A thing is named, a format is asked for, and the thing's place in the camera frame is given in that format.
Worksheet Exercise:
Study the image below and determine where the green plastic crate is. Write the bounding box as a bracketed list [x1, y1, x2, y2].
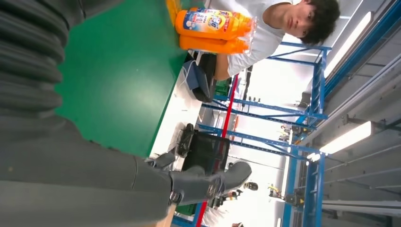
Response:
[175, 203, 197, 217]
[216, 78, 233, 96]

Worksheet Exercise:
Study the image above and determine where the black handheld controller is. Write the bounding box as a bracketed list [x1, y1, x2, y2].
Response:
[177, 123, 195, 157]

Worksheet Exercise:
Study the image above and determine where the black mesh chair back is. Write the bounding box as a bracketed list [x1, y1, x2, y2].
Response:
[183, 130, 231, 176]

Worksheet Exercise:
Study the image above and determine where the person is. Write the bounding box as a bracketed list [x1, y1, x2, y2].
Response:
[209, 0, 341, 81]
[203, 207, 245, 227]

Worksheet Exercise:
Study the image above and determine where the red barrier strip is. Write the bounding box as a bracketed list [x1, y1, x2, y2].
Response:
[195, 73, 239, 227]

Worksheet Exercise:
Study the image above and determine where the white humanoid robot black head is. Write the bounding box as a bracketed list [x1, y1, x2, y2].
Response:
[216, 182, 260, 209]

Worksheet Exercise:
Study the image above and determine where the yellow tape sheet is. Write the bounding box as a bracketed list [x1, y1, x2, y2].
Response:
[165, 0, 183, 26]

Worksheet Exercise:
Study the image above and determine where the blue steel rack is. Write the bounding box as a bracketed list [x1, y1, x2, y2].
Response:
[171, 41, 333, 227]

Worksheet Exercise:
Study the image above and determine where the long ceiling light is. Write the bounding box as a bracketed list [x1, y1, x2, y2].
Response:
[324, 12, 374, 79]
[319, 121, 373, 155]

